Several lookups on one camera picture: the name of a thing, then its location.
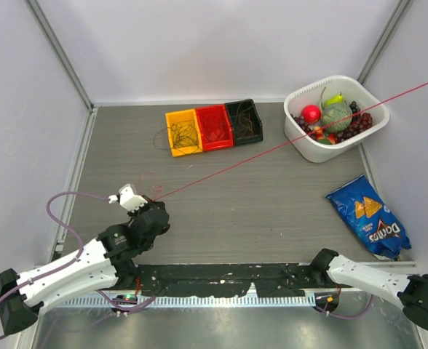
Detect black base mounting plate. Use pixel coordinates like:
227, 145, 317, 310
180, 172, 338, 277
112, 263, 337, 298

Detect red brown cable pile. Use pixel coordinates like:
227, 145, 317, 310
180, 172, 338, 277
139, 76, 428, 201

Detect white slotted cable duct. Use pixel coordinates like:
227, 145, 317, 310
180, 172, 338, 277
60, 292, 316, 308

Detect green melon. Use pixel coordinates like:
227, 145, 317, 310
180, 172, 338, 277
321, 103, 353, 133

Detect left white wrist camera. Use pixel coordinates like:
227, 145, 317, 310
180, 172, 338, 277
108, 183, 148, 212

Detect yellow plastic bin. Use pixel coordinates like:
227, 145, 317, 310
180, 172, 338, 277
165, 108, 203, 157

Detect red apple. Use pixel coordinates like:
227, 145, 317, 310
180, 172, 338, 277
301, 105, 321, 124

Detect blue Doritos chip bag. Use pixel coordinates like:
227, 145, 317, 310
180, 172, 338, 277
325, 174, 411, 260

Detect yellow-green pear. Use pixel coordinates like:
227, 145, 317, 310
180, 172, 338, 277
324, 93, 344, 108

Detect dark red grape bunch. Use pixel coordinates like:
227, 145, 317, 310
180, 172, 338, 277
336, 113, 373, 143

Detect small peach fruit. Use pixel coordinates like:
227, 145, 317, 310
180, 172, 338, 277
312, 127, 336, 145

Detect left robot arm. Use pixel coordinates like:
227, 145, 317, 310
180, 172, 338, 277
0, 200, 170, 335

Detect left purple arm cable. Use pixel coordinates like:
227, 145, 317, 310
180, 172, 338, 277
0, 191, 113, 341

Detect brown cables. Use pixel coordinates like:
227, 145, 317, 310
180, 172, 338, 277
234, 103, 258, 139

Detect white plastic basket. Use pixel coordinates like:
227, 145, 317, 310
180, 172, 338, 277
283, 75, 389, 163

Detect red plastic bin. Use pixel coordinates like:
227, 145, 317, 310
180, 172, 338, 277
195, 104, 234, 152

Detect black plastic bin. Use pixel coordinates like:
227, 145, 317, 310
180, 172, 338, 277
224, 99, 263, 146

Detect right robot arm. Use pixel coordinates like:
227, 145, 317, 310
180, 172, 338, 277
309, 175, 428, 331

